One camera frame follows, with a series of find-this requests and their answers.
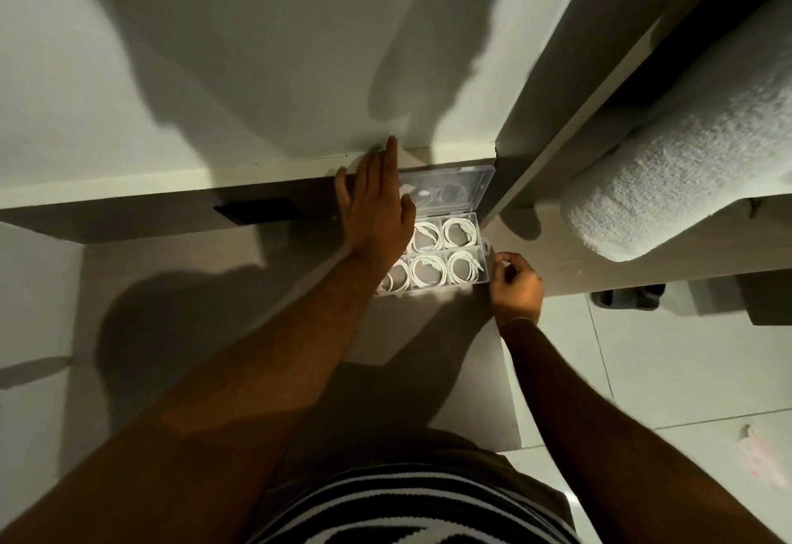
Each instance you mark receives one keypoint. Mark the person's right hand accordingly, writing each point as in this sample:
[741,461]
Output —
[521,293]

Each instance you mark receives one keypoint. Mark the person's left hand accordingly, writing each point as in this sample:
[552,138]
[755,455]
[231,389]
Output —
[374,221]

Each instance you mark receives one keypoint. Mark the person's right fingers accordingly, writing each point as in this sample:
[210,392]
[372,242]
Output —
[502,274]

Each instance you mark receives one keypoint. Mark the person's left thumb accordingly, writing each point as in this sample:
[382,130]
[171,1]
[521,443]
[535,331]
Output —
[409,212]

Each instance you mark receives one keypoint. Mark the person's left little finger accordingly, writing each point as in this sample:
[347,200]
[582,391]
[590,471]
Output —
[343,186]

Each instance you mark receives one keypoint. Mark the person's left middle finger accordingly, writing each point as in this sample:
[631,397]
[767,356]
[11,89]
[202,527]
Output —
[374,175]

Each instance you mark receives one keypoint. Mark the person's left forearm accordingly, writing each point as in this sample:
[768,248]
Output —
[204,413]

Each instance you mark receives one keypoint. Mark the person's right forearm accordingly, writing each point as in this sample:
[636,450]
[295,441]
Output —
[612,438]

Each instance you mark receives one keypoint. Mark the clear plastic organizer box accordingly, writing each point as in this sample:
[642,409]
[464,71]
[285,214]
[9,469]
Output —
[477,189]

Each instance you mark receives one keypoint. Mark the black sandal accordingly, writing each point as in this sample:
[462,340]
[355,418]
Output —
[628,297]

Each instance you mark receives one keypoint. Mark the brown shorts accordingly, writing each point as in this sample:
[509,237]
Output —
[495,457]

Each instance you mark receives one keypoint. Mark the white rolled towel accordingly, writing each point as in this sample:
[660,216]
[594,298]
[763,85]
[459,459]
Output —
[687,153]

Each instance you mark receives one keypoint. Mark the black white striped shirt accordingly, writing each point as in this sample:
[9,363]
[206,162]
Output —
[408,509]

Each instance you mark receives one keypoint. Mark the pink white floor scrap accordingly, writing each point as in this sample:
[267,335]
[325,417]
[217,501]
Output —
[752,451]

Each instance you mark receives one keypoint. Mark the black rectangular wall plate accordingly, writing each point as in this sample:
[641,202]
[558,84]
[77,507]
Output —
[257,211]

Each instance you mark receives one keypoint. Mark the white wooden furniture frame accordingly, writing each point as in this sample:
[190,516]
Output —
[557,85]

